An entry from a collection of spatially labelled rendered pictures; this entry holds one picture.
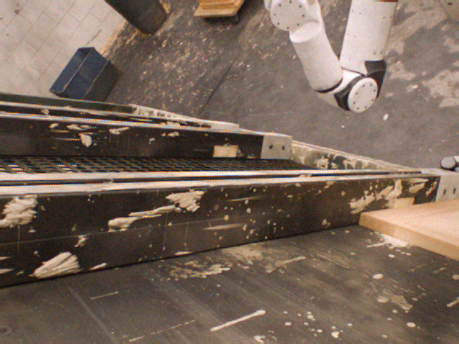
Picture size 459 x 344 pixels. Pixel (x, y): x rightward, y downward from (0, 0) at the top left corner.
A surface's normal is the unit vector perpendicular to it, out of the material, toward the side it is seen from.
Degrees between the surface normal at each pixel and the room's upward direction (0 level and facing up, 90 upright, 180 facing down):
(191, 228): 90
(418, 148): 0
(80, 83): 90
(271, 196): 90
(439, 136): 0
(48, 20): 90
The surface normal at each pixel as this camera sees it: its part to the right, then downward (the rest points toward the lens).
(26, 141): 0.65, 0.22
